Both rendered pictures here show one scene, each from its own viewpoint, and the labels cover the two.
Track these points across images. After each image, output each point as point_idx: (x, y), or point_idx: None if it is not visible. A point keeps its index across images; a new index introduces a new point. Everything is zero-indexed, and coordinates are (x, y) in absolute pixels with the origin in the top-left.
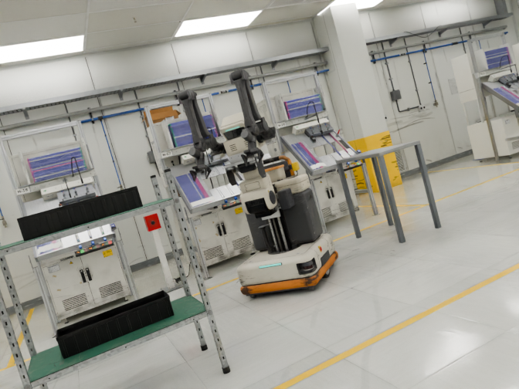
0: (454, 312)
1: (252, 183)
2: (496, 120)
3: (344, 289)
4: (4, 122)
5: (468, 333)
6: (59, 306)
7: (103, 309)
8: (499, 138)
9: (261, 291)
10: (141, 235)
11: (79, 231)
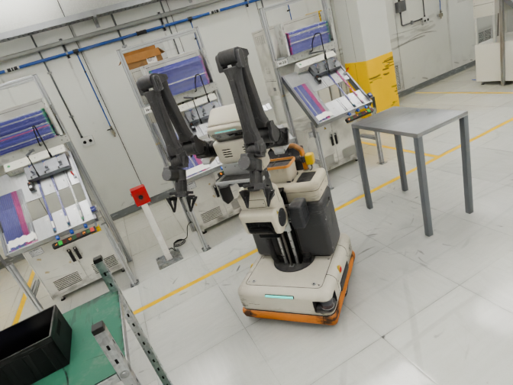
0: None
1: (255, 200)
2: (511, 40)
3: (372, 335)
4: None
5: None
6: (50, 288)
7: (101, 281)
8: (510, 61)
9: (267, 318)
10: (139, 175)
11: None
